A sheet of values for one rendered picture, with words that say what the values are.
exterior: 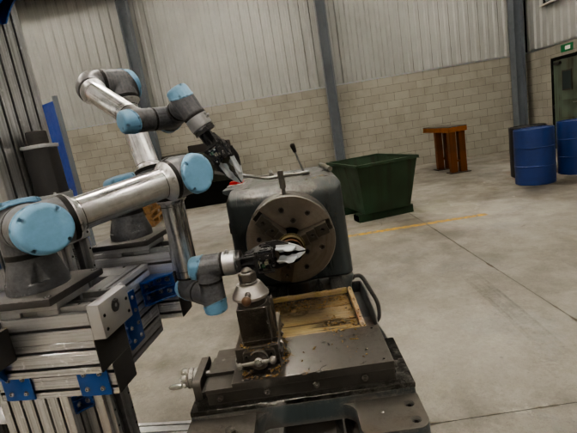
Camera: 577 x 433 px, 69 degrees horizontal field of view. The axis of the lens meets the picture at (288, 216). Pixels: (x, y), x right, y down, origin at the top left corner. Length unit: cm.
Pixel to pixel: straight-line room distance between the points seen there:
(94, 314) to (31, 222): 26
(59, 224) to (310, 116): 1051
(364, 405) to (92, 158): 1184
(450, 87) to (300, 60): 398
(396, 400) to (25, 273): 91
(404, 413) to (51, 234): 83
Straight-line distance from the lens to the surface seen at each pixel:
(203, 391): 97
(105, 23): 1255
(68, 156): 613
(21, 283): 122
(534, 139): 755
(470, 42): 1259
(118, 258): 165
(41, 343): 126
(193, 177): 121
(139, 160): 170
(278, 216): 144
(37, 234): 106
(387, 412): 90
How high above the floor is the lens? 145
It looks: 11 degrees down
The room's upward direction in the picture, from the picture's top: 9 degrees counter-clockwise
